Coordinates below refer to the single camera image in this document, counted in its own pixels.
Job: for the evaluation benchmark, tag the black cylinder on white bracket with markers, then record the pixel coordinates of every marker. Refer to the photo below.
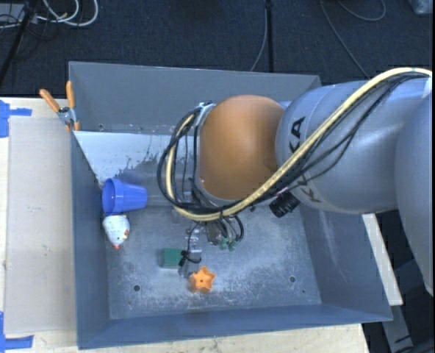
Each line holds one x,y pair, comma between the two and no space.
283,204

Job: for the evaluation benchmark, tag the white toy chicken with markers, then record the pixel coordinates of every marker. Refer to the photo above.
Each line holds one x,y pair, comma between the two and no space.
116,230

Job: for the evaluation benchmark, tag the grey metal bin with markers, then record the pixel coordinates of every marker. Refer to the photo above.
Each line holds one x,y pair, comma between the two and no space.
239,292

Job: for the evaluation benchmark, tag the dark green flat block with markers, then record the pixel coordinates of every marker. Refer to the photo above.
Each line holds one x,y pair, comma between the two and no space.
170,257

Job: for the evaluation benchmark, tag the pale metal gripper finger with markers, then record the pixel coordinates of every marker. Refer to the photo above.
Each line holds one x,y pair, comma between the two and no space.
183,264
196,256

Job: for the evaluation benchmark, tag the orange star-shaped toy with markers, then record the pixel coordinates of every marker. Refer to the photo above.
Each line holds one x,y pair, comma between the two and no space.
202,280

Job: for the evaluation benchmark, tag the pale flat board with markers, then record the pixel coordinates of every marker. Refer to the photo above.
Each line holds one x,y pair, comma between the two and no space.
37,215

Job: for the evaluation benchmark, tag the blue plastic cup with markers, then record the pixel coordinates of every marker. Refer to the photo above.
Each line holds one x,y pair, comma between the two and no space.
123,196

